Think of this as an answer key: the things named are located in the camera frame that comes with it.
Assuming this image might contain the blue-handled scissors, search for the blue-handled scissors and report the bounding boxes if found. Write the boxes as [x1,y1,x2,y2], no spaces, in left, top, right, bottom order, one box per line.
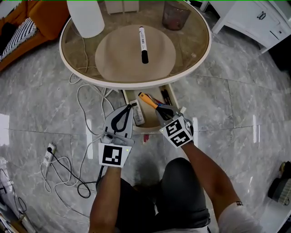
[149,95,168,107]

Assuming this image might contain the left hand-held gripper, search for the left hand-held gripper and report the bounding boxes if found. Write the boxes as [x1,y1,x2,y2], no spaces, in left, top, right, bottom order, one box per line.
[98,104,135,169]

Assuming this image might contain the white furniture panel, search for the white furniture panel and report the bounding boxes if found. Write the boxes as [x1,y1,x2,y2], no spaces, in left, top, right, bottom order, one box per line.
[259,198,291,233]

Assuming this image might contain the black power cable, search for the black power cable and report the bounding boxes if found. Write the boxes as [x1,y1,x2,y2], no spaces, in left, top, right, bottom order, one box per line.
[47,147,102,198]

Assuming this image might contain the person's dark grey shorts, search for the person's dark grey shorts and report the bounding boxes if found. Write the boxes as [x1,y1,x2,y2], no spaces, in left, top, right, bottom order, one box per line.
[113,157,211,233]

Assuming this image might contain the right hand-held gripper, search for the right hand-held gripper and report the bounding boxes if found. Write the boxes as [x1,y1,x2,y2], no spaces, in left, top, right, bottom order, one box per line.
[155,104,195,149]

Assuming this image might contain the person's right forearm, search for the person's right forearm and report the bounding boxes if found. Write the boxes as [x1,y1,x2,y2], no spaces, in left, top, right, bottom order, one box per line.
[181,142,241,225]

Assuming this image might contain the orange-handled screwdriver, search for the orange-handled screwdriver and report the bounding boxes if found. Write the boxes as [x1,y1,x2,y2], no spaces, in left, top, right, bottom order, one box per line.
[138,91,163,113]

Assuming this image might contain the white ceramic vase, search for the white ceramic vase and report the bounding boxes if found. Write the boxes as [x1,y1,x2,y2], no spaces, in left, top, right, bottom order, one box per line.
[66,0,105,39]

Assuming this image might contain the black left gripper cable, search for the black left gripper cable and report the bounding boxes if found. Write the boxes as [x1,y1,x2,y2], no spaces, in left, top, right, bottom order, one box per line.
[95,165,105,189]

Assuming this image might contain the long white floor cable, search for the long white floor cable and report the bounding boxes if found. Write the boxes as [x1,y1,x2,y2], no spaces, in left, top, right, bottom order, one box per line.
[69,37,119,164]

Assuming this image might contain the grey ribbed floor device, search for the grey ribbed floor device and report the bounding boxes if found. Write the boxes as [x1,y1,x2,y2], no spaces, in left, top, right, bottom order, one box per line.
[267,177,291,203]

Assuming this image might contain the person's light grey shirt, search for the person's light grey shirt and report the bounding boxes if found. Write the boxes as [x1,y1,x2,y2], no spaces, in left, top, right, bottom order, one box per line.
[150,201,264,233]

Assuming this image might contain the black mesh wastebasket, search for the black mesh wastebasket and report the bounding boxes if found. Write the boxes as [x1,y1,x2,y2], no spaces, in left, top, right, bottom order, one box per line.
[161,0,191,31]

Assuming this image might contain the round glass side table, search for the round glass side table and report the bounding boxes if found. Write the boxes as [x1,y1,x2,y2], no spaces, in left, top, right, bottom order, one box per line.
[59,0,212,91]

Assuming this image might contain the person's left forearm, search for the person's left forearm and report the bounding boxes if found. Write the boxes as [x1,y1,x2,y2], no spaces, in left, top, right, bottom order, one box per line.
[90,167,122,233]

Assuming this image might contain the white marker pen black cap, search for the white marker pen black cap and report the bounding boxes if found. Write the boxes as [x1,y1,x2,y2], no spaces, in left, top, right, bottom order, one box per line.
[138,26,150,65]

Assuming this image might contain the black bag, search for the black bag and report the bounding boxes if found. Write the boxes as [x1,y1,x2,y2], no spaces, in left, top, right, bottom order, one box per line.
[0,21,18,53]

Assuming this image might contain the beige wooden drawer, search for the beige wooden drawer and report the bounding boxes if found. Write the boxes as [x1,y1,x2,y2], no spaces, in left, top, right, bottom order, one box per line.
[122,83,183,135]

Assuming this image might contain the white sink cabinet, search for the white sink cabinet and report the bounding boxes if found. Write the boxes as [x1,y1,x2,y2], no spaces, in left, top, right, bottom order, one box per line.
[211,0,291,55]

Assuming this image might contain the white power strip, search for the white power strip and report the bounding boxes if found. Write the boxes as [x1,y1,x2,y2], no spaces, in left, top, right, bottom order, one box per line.
[43,142,57,167]

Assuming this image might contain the white remote control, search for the white remote control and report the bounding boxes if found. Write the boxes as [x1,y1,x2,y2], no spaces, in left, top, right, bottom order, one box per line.
[131,99,146,125]

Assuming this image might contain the white power strip cord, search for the white power strip cord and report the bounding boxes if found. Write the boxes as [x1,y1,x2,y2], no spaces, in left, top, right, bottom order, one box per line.
[40,157,75,194]

